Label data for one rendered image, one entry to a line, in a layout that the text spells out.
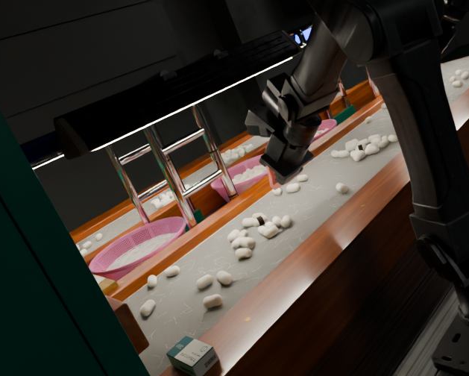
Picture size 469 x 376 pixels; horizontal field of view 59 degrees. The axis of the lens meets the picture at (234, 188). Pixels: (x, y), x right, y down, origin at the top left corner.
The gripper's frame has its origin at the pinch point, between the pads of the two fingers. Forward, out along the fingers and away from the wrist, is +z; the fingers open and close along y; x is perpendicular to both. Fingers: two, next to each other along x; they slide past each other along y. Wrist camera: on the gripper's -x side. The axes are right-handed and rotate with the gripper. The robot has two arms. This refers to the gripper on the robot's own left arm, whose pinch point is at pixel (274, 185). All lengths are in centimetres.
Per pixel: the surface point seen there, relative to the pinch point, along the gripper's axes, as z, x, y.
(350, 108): 42, -23, -102
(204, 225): 17.4, -8.3, 8.7
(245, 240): 3.4, 4.6, 13.0
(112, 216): 68, -51, 3
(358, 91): 41, -28, -117
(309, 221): -1.0, 11.1, 2.2
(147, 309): 7.4, 2.1, 35.1
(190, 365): -14.1, 16.8, 42.3
